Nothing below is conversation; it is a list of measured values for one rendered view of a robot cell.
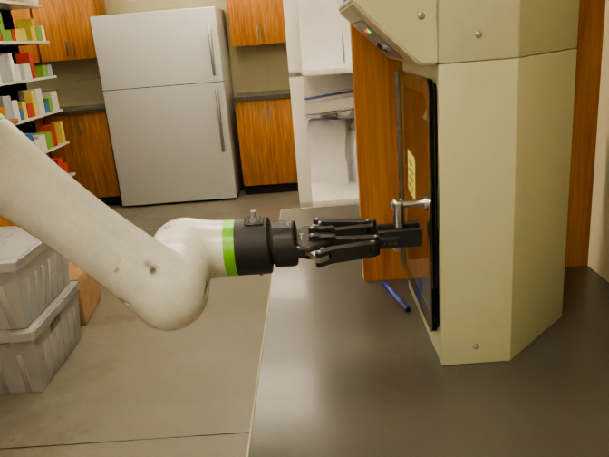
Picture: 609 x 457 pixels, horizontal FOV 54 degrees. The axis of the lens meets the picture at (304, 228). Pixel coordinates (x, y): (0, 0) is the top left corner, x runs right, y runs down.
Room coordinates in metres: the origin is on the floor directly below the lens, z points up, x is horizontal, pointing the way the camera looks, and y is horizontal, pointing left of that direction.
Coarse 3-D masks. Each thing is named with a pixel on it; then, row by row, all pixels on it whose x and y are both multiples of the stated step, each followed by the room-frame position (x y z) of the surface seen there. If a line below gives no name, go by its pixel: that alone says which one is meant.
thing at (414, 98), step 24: (408, 72) 1.06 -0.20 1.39; (408, 96) 1.04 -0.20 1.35; (432, 96) 0.86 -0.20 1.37; (408, 120) 1.05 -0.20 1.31; (432, 120) 0.86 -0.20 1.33; (408, 144) 1.06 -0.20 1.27; (432, 144) 0.86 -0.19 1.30; (432, 168) 0.86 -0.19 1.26; (408, 192) 1.07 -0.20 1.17; (432, 192) 0.86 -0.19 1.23; (408, 216) 1.08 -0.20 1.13; (432, 216) 0.86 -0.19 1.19; (432, 240) 0.86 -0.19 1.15; (408, 264) 1.10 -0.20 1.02; (432, 264) 0.86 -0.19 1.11; (432, 288) 0.86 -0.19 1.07; (432, 312) 0.86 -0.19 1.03
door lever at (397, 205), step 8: (392, 200) 0.91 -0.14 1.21; (400, 200) 0.90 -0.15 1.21; (408, 200) 0.90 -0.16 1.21; (416, 200) 0.90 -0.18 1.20; (424, 200) 0.89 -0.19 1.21; (392, 208) 0.90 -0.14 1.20; (400, 208) 0.90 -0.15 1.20; (424, 208) 0.89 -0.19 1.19; (392, 216) 0.91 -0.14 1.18; (400, 216) 0.90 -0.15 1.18; (392, 224) 0.92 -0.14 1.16; (400, 224) 0.90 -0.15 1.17; (400, 248) 0.91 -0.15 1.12
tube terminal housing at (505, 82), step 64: (448, 0) 0.85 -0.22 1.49; (512, 0) 0.85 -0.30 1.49; (576, 0) 0.98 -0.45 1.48; (448, 64) 0.85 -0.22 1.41; (512, 64) 0.85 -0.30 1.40; (448, 128) 0.85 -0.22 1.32; (512, 128) 0.85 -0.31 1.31; (448, 192) 0.85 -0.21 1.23; (512, 192) 0.85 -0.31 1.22; (448, 256) 0.85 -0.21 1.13; (512, 256) 0.85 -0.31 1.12; (448, 320) 0.85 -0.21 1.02; (512, 320) 0.85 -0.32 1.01
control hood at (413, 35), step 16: (352, 0) 0.86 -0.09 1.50; (368, 0) 0.85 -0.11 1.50; (384, 0) 0.85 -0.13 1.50; (400, 0) 0.85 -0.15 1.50; (416, 0) 0.85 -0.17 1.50; (432, 0) 0.85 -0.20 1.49; (352, 16) 1.04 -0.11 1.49; (368, 16) 0.86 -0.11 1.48; (384, 16) 0.85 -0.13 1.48; (400, 16) 0.85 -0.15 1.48; (416, 16) 0.85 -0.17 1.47; (432, 16) 0.85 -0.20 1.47; (384, 32) 0.86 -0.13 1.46; (400, 32) 0.85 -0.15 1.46; (416, 32) 0.85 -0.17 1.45; (432, 32) 0.85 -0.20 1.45; (400, 48) 0.87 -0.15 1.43; (416, 48) 0.85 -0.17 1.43; (432, 48) 0.85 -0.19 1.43; (432, 64) 0.86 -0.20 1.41
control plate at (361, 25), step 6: (354, 24) 1.12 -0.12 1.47; (360, 24) 1.03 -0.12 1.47; (366, 24) 0.96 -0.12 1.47; (360, 30) 1.13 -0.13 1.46; (366, 30) 1.03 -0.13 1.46; (366, 36) 1.13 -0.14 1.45; (372, 36) 1.03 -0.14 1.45; (378, 36) 0.96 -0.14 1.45; (372, 42) 1.13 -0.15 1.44; (378, 42) 1.04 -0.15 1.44; (384, 42) 0.95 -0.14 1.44; (390, 48) 0.97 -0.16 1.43; (390, 54) 1.07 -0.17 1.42; (396, 54) 0.98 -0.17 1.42
